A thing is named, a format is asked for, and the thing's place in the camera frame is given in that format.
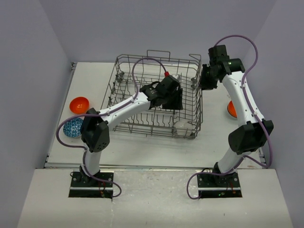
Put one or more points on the red patterned white bowl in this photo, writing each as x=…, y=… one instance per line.
x=72, y=128

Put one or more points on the large orange bowl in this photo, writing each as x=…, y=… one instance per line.
x=79, y=105

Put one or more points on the small orange bowl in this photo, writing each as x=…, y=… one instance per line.
x=231, y=109

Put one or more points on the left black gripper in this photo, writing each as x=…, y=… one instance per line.
x=177, y=105

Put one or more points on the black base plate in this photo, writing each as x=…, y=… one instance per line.
x=206, y=180
x=80, y=180

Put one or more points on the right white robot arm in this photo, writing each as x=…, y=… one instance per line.
x=253, y=130

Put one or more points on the small white bowl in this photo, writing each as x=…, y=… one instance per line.
x=183, y=128

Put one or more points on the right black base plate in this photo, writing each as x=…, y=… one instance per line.
x=206, y=180

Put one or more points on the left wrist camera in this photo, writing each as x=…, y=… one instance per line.
x=169, y=84

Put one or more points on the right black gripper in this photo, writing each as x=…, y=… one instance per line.
x=204, y=84

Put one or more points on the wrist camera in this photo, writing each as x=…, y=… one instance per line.
x=169, y=84
x=217, y=53

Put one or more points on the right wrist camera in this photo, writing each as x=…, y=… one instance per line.
x=217, y=53

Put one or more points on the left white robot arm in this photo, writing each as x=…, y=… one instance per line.
x=96, y=127

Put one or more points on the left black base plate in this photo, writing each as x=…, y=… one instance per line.
x=80, y=180

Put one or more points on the grey wire dish rack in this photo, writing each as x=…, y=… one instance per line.
x=142, y=70

